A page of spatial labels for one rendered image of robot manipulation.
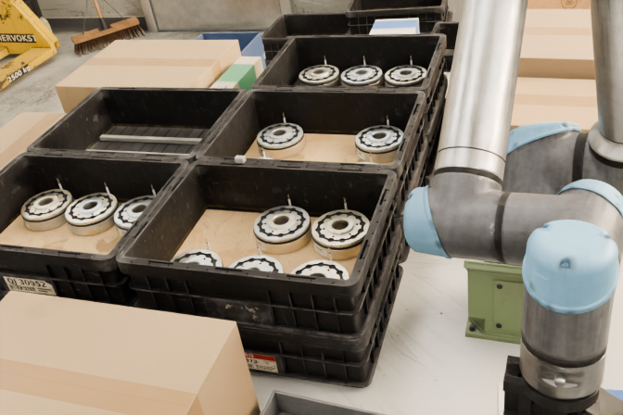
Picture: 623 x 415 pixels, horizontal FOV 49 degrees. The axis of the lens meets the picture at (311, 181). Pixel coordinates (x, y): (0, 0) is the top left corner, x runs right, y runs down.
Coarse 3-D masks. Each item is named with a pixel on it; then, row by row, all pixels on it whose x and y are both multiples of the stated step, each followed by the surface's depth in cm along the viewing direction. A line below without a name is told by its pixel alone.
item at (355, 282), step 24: (192, 168) 129; (240, 168) 127; (264, 168) 126; (288, 168) 124; (312, 168) 123; (336, 168) 122; (168, 192) 123; (384, 192) 114; (384, 216) 110; (120, 264) 108; (144, 264) 107; (168, 264) 106; (192, 264) 105; (360, 264) 100; (264, 288) 101; (288, 288) 100; (312, 288) 98; (336, 288) 97; (360, 288) 98
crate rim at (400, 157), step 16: (416, 112) 135; (224, 128) 141; (416, 128) 133; (208, 144) 136; (400, 144) 126; (224, 160) 130; (256, 160) 128; (272, 160) 127; (288, 160) 126; (400, 160) 121
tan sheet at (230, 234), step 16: (208, 224) 130; (224, 224) 130; (240, 224) 129; (192, 240) 127; (208, 240) 126; (224, 240) 126; (240, 240) 125; (224, 256) 122; (240, 256) 121; (272, 256) 120; (288, 256) 119; (304, 256) 119; (320, 256) 118; (288, 272) 116
